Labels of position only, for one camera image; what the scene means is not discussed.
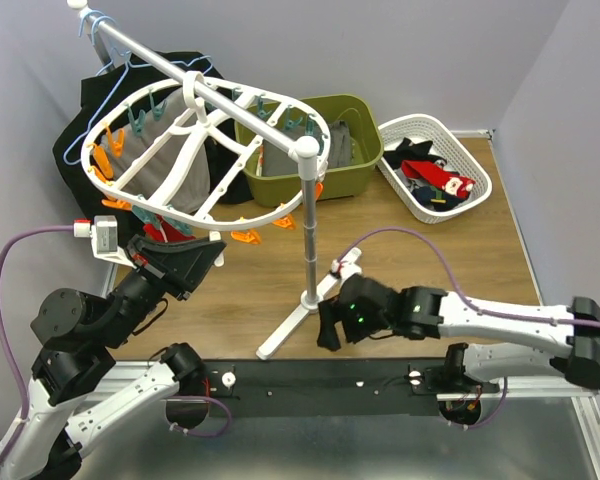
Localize grey hanging cloth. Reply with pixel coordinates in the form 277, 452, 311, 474
108, 89, 210, 214

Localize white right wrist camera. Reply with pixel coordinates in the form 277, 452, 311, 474
329, 259, 362, 282

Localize white round clip hanger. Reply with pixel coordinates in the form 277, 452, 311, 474
79, 70, 331, 234

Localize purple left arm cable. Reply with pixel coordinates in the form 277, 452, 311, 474
0, 224, 79, 471

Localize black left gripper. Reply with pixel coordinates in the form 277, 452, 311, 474
99, 233, 228, 348

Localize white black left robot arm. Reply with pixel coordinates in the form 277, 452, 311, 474
0, 236, 226, 479

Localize grey cloth in bin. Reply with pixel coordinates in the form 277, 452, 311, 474
260, 120, 353, 177

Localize teal clothes clip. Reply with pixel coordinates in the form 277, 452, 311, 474
283, 105, 304, 132
126, 105, 146, 137
131, 205, 161, 229

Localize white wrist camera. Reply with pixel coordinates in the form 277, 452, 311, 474
329, 259, 362, 282
73, 215, 132, 267

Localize aluminium frame rail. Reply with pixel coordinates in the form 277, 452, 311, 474
83, 358, 600, 479

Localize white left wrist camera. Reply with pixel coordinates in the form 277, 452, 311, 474
73, 215, 132, 267

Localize red sock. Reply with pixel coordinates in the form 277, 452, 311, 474
401, 161, 475, 199
143, 221, 195, 243

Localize olive green plastic bin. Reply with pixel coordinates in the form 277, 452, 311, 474
243, 94, 384, 208

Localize black white striped sock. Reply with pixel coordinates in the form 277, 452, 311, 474
383, 148, 447, 169

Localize silver white clothes rack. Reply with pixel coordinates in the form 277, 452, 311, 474
68, 1, 361, 360

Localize navy yellow patterned sock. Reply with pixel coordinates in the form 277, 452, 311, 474
411, 186, 464, 212

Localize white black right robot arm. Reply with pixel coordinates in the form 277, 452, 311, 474
317, 274, 600, 392

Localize light blue wire hanger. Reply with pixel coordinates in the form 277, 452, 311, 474
62, 42, 215, 166

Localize white clothes clip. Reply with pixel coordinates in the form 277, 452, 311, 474
209, 231, 227, 268

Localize black hanging garment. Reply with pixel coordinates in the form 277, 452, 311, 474
52, 49, 254, 246

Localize white perforated plastic basket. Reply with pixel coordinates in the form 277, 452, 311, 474
378, 114, 492, 224

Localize orange clothes clip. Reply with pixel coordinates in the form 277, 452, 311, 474
272, 214, 296, 230
230, 229, 262, 245
101, 199, 131, 211

